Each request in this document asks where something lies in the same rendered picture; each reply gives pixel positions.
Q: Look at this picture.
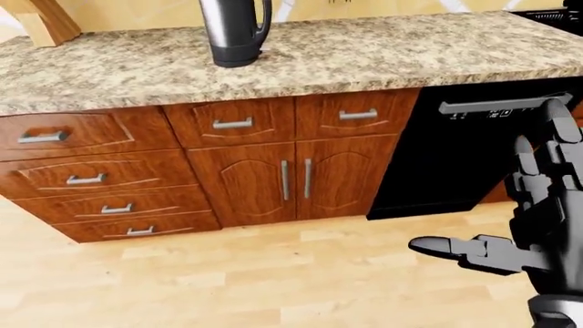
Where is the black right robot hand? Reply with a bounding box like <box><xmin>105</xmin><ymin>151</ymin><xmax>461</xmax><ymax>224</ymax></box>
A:
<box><xmin>408</xmin><ymin>97</ymin><xmax>583</xmax><ymax>298</ymax></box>

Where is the steel black electric kettle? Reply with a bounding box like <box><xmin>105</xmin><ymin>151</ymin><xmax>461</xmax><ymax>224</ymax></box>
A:
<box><xmin>198</xmin><ymin>0</ymin><xmax>273</xmax><ymax>68</ymax></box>

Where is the black dishwasher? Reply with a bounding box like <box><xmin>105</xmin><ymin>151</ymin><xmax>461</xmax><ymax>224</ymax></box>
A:
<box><xmin>365</xmin><ymin>78</ymin><xmax>583</xmax><ymax>221</ymax></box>

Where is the wooden cabinet door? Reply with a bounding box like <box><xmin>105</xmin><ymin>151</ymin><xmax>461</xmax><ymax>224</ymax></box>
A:
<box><xmin>295</xmin><ymin>133</ymin><xmax>401</xmax><ymax>221</ymax></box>
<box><xmin>187</xmin><ymin>140</ymin><xmax>299</xmax><ymax>230</ymax></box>

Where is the black stove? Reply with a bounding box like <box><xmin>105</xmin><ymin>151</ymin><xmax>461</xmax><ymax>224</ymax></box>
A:
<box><xmin>506</xmin><ymin>0</ymin><xmax>583</xmax><ymax>36</ymax></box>

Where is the arched-groove wooden drawer front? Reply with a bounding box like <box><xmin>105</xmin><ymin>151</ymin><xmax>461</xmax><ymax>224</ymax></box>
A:
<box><xmin>294</xmin><ymin>88</ymin><xmax>421</xmax><ymax>139</ymax></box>
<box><xmin>162</xmin><ymin>96</ymin><xmax>298</xmax><ymax>149</ymax></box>

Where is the slim wooden drawer front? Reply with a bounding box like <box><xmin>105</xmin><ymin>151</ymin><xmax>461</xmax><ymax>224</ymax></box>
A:
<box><xmin>12</xmin><ymin>183</ymin><xmax>214</xmax><ymax>226</ymax></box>
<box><xmin>51</xmin><ymin>210</ymin><xmax>223</xmax><ymax>244</ymax></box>

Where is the medium wooden drawer front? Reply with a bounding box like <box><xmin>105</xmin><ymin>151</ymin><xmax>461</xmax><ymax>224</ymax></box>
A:
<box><xmin>0</xmin><ymin>148</ymin><xmax>200</xmax><ymax>201</ymax></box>

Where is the large wooden drawer front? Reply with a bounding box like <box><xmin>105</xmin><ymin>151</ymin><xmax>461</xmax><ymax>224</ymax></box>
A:
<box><xmin>0</xmin><ymin>105</ymin><xmax>182</xmax><ymax>162</ymax></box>

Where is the silver dishwasher handle bar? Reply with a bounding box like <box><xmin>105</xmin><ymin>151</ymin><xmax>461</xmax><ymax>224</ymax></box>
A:
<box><xmin>437</xmin><ymin>91</ymin><xmax>574</xmax><ymax>117</ymax></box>

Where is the silver drawer handle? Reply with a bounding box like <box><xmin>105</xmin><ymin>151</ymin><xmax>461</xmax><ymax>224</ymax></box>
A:
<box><xmin>211</xmin><ymin>116</ymin><xmax>254</xmax><ymax>130</ymax></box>
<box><xmin>338</xmin><ymin>107</ymin><xmax>379</xmax><ymax>122</ymax></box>
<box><xmin>126</xmin><ymin>224</ymin><xmax>157</xmax><ymax>238</ymax></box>
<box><xmin>100</xmin><ymin>202</ymin><xmax>135</xmax><ymax>216</ymax></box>
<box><xmin>66</xmin><ymin>172</ymin><xmax>108</xmax><ymax>186</ymax></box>
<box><xmin>17</xmin><ymin>129</ymin><xmax>70</xmax><ymax>145</ymax></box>

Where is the silver vertical door handle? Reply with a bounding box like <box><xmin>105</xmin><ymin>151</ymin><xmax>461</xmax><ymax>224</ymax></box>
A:
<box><xmin>302</xmin><ymin>157</ymin><xmax>313</xmax><ymax>200</ymax></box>
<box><xmin>280</xmin><ymin>159</ymin><xmax>292</xmax><ymax>202</ymax></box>

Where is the light wooden corbel bracket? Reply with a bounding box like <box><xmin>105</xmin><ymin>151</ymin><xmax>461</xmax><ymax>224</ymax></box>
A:
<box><xmin>3</xmin><ymin>0</ymin><xmax>82</xmax><ymax>48</ymax></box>

